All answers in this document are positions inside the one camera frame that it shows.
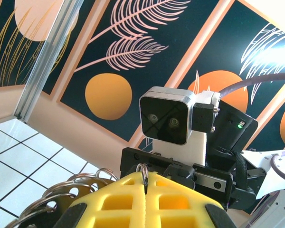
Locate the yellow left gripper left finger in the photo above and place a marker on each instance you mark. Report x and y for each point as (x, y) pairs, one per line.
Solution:
(123, 190)

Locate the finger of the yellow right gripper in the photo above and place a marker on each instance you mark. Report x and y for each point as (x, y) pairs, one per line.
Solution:
(180, 175)

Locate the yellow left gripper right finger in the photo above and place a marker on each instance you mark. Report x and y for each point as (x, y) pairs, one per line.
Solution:
(175, 192)

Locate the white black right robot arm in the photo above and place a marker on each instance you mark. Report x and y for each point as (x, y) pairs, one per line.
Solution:
(259, 159)

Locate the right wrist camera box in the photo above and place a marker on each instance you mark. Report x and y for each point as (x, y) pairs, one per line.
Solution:
(166, 116)

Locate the aluminium corner post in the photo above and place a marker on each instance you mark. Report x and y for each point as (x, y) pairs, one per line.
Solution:
(43, 71)

